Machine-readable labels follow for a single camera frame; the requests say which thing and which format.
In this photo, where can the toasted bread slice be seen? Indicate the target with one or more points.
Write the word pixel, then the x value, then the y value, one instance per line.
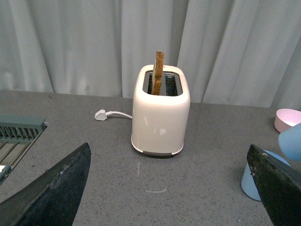
pixel 157 73

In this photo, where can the green dish rack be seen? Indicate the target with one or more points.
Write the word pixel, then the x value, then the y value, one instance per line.
pixel 17 134

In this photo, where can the cream white toaster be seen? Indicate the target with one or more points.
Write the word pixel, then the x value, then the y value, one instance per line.
pixel 159 122

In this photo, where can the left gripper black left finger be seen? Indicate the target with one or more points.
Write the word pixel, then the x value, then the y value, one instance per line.
pixel 53 198

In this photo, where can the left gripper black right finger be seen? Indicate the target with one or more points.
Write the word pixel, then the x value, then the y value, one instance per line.
pixel 278 185

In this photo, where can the white power plug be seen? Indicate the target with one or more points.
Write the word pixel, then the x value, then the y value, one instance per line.
pixel 102 115

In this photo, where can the grey curtain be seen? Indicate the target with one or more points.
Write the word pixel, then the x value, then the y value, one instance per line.
pixel 235 52

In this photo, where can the pink plastic bowl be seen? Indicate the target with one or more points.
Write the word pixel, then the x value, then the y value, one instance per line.
pixel 286 118

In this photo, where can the light blue plastic cup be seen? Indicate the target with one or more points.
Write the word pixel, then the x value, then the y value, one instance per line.
pixel 290 142

